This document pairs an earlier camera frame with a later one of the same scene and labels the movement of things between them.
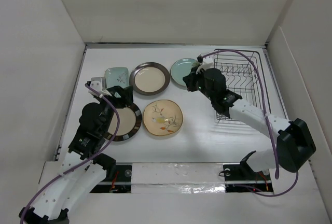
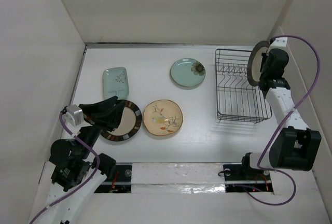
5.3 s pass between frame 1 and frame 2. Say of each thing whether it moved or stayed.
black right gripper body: moved
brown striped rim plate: stayed
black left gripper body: moved
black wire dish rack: stayed
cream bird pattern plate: stayed
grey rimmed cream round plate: moved
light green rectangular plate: stayed
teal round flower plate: stayed
